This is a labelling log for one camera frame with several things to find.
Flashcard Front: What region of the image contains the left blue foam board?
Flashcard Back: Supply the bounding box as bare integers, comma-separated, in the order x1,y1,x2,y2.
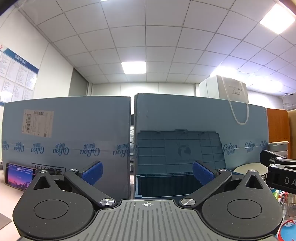
1,96,132,200

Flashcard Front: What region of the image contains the orange wooden cabinet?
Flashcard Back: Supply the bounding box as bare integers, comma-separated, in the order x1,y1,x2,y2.
266,108,290,143

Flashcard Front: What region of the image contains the wall notice board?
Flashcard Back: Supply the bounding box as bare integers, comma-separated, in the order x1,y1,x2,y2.
0,43,39,104

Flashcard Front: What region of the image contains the colourful printed package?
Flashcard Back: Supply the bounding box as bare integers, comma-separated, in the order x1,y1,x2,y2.
276,217,296,241

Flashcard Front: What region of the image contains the blue plastic storage box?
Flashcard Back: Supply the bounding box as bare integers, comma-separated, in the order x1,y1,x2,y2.
135,129,228,200

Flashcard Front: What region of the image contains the large ceiling light panel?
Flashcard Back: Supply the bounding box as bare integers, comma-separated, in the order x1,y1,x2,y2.
259,2,296,33

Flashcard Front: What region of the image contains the white bowl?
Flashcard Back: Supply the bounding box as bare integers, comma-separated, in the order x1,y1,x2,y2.
233,162,269,181

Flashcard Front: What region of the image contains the white cabinet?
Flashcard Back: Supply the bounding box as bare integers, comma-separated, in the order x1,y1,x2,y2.
199,78,218,97

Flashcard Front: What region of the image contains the white paper bag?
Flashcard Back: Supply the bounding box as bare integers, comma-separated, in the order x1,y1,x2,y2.
216,75,250,126

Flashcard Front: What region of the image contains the bundle of pens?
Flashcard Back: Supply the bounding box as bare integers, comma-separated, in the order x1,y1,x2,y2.
272,188,290,207

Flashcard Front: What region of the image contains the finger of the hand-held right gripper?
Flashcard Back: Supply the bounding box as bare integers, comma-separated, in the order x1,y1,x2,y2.
260,150,296,166

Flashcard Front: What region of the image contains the smartphone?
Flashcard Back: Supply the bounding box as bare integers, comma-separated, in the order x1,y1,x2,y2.
6,163,38,192

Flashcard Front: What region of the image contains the grey ribbed plastic container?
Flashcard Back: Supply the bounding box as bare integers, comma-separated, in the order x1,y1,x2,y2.
268,141,290,152

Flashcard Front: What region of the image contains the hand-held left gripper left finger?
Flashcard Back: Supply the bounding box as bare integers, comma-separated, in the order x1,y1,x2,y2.
28,161,117,208

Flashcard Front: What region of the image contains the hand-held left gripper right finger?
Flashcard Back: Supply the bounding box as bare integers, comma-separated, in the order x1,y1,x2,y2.
180,160,269,207

